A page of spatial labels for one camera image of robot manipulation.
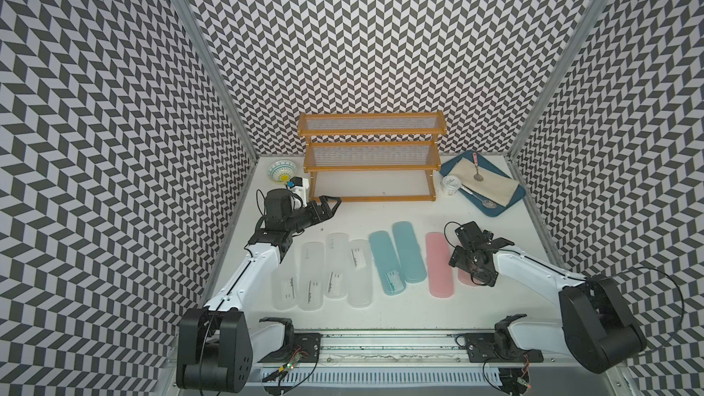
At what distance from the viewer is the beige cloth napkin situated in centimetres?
105

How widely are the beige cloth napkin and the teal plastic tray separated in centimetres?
1

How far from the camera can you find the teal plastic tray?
1004mm

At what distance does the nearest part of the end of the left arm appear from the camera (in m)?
0.64
